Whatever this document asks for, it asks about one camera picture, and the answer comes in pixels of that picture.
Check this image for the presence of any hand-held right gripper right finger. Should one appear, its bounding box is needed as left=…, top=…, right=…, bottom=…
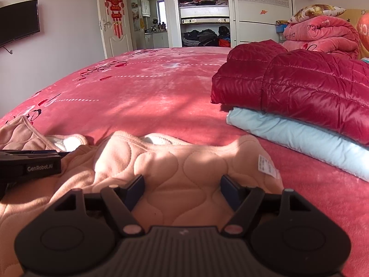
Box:
left=220, top=175, right=307, bottom=235

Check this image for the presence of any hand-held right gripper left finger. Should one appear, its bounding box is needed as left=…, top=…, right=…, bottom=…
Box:
left=55, top=175, right=146, bottom=236

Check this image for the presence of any pink quilted fleece garment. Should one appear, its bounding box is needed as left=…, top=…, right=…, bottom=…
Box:
left=0, top=115, right=285, bottom=267

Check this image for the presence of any pile of dark clothes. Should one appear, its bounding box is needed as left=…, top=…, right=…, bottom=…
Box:
left=182, top=26, right=232, bottom=48

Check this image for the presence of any light blue folded garment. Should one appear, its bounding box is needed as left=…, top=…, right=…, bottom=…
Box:
left=226, top=107, right=369, bottom=183

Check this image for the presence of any red heart printed bed blanket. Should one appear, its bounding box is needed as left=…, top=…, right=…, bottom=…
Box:
left=0, top=48, right=369, bottom=277

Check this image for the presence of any white room door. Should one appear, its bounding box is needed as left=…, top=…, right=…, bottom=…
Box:
left=96, top=0, right=134, bottom=59

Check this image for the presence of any dark red puffer jacket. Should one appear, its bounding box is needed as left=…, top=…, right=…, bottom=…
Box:
left=210, top=39, right=369, bottom=147

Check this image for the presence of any red hanging knot ornament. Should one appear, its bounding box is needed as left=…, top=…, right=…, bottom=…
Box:
left=104, top=0, right=125, bottom=39

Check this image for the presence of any white wardrobe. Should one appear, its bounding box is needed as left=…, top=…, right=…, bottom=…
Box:
left=174, top=0, right=295, bottom=48

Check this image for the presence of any folded pink printed blanket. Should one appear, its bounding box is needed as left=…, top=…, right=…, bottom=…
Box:
left=282, top=16, right=361, bottom=60

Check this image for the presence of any red balloon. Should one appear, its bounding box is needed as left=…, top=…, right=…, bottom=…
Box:
left=356, top=14, right=369, bottom=50

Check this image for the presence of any black wall television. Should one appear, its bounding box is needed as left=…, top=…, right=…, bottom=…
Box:
left=0, top=0, right=40, bottom=48

